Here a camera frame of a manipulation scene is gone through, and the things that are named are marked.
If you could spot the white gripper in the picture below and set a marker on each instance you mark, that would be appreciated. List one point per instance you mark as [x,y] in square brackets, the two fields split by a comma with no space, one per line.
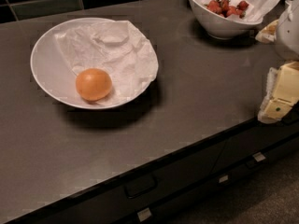
[288,36]

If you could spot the orange fruit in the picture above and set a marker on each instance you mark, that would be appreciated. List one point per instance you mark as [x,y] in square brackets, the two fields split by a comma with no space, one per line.
[93,84]

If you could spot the white bowl with strawberries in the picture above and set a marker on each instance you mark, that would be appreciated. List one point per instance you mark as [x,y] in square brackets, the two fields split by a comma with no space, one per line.
[225,28]

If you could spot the large white bowl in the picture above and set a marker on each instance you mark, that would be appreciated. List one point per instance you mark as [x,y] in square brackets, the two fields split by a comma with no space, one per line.
[52,73]

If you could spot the red strawberries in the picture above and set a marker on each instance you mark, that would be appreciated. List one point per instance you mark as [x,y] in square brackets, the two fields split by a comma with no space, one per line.
[225,9]

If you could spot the white drawer label right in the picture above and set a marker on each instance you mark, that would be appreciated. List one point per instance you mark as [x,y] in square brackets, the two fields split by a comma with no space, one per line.
[258,157]

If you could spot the white drawer label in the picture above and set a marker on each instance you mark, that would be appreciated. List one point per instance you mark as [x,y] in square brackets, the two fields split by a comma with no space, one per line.
[258,157]
[223,179]
[144,215]

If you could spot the white drawer label middle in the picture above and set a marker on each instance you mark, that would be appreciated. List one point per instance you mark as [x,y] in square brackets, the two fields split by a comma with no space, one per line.
[223,179]

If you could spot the white crumpled paper liner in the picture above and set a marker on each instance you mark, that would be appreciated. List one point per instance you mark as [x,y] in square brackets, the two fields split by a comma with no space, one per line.
[116,47]

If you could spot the black lower drawer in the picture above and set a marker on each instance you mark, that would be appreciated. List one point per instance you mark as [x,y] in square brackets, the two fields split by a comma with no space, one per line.
[263,192]

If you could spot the black drawer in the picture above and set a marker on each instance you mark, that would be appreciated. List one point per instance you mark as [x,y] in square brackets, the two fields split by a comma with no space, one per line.
[151,191]
[263,192]

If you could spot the black upper drawer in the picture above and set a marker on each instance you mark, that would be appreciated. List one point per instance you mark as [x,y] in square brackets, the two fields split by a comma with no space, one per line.
[151,191]

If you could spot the black drawer handle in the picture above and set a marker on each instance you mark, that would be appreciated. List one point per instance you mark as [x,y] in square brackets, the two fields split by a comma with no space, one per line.
[140,186]

